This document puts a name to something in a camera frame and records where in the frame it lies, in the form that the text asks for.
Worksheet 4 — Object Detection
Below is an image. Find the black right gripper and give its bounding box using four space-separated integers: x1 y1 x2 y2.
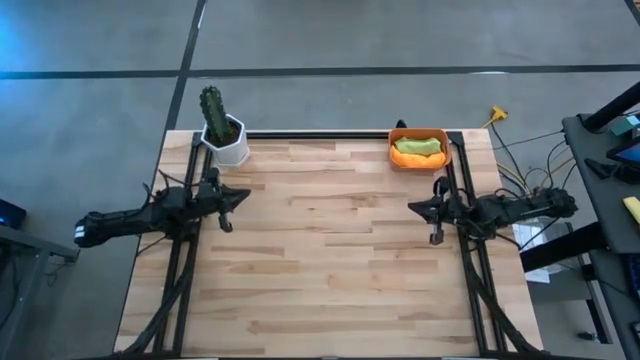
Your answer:
407 175 474 246

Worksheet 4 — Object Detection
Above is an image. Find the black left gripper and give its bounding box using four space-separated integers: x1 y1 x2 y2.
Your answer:
192 167 252 234

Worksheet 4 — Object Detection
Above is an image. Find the orange microfiber towel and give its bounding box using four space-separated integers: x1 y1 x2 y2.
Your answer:
390 145 447 170

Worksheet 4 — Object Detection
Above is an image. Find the green microfiber towel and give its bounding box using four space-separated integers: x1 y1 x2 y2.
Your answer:
393 136 443 157

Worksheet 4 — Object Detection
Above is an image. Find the salmon plastic basket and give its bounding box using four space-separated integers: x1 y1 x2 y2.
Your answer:
387 127 453 174

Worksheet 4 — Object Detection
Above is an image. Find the white hexagonal plant pot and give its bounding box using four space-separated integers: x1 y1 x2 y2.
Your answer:
200 113 251 169

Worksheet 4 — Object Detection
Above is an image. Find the green cactus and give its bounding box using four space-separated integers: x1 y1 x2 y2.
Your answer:
199 85 236 147

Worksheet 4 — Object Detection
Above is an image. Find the clear plastic sheet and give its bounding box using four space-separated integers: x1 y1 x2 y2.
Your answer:
512 222 564 254

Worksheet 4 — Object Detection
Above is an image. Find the white paper sheet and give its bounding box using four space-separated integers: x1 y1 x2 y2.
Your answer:
523 267 551 285

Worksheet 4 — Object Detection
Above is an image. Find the black desk support beam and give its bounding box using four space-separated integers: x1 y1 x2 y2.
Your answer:
519 221 609 273

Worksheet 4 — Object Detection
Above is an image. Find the black desk gadget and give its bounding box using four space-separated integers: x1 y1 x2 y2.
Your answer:
583 157 640 185

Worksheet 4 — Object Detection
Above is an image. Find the dark metal table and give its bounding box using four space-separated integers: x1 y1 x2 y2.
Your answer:
0 224 81 351

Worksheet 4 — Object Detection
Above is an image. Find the yellow cloth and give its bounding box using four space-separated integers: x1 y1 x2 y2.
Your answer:
622 195 640 225

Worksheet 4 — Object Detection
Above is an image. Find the dark grey desk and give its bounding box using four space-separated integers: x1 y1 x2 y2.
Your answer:
589 248 640 360

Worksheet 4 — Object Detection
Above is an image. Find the tablet with blue screen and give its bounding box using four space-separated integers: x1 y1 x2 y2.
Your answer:
606 135 640 171

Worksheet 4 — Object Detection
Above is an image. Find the black slanted pole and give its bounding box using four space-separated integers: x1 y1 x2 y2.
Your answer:
583 81 640 132

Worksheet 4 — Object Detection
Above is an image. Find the teal box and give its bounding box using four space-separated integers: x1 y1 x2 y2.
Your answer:
609 114 640 137

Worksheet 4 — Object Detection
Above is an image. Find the black device with blue light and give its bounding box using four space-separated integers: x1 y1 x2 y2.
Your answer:
0 198 28 230

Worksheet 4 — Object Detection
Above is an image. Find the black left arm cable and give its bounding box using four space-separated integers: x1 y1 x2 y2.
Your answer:
142 168 201 211

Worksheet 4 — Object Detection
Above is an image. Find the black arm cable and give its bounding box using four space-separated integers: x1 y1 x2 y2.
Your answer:
142 168 201 211
492 187 566 251

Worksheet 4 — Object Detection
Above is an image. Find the black floor cable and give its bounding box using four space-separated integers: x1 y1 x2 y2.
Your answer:
489 123 529 189

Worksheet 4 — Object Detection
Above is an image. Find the black aluminium table frame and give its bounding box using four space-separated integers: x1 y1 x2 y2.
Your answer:
114 130 546 359

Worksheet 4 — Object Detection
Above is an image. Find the yellow cable connector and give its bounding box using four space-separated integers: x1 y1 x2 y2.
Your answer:
481 105 510 129

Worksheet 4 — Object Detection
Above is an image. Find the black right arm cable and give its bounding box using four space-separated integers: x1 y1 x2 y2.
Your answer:
492 187 566 251

